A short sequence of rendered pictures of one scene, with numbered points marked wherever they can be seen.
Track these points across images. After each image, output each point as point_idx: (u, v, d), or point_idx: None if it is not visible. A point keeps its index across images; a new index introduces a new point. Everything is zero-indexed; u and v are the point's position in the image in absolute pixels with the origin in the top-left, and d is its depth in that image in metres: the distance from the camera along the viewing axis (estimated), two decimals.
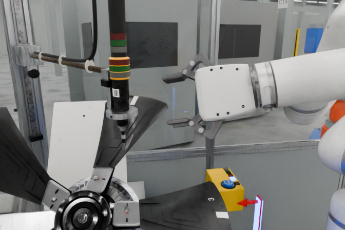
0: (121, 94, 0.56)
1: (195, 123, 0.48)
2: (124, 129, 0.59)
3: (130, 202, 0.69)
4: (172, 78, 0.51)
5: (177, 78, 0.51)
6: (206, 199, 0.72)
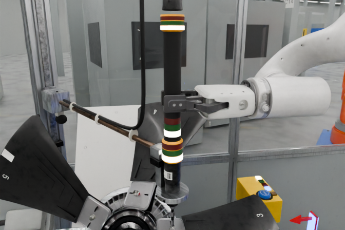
0: (174, 177, 0.54)
1: (192, 97, 0.48)
2: (174, 207, 0.57)
3: None
4: None
5: None
6: (254, 215, 0.65)
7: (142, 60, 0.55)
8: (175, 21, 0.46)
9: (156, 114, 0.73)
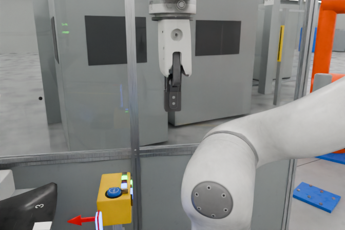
0: None
1: (166, 87, 0.49)
2: None
3: None
4: (165, 100, 0.51)
5: (166, 96, 0.51)
6: (33, 207, 0.56)
7: None
8: None
9: None
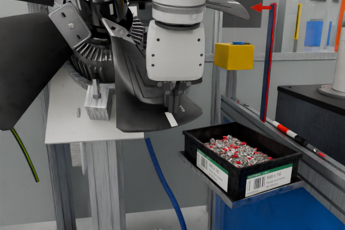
0: None
1: (184, 90, 0.49)
2: None
3: (132, 39, 0.64)
4: (172, 104, 0.50)
5: (173, 99, 0.50)
6: None
7: None
8: None
9: None
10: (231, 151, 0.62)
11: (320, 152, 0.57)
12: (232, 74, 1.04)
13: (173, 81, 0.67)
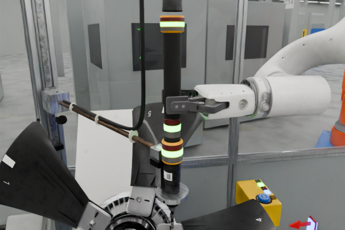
0: (174, 177, 0.54)
1: (195, 98, 0.48)
2: (174, 209, 0.57)
3: None
4: None
5: None
6: None
7: (142, 61, 0.55)
8: (175, 22, 0.46)
9: (256, 223, 0.65)
10: None
11: None
12: None
13: None
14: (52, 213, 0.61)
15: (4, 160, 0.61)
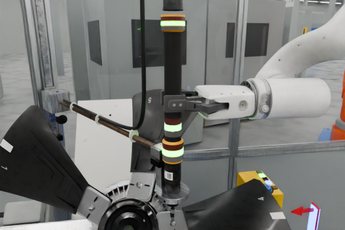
0: (175, 177, 0.54)
1: (192, 97, 0.48)
2: None
3: None
4: None
5: None
6: None
7: (143, 61, 0.55)
8: (176, 22, 0.46)
9: (259, 202, 0.64)
10: None
11: None
12: None
13: None
14: (50, 199, 0.60)
15: (2, 145, 0.60)
